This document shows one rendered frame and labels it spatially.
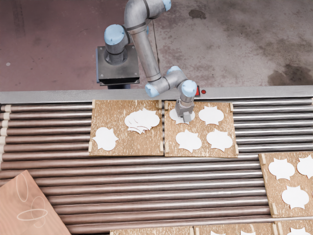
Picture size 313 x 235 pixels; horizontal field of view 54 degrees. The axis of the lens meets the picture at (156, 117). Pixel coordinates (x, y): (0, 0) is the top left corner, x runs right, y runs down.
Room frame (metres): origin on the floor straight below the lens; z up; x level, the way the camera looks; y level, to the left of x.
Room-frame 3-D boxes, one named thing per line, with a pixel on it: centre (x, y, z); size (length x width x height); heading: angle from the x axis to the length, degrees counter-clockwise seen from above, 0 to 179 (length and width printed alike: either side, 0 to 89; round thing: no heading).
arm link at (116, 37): (1.22, 0.29, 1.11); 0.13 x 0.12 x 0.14; 127
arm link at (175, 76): (0.92, -0.07, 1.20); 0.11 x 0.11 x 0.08; 37
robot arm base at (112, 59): (1.21, 0.30, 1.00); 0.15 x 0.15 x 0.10
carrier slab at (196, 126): (0.78, -0.26, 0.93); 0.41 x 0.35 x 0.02; 95
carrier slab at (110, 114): (0.74, 0.16, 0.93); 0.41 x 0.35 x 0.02; 97
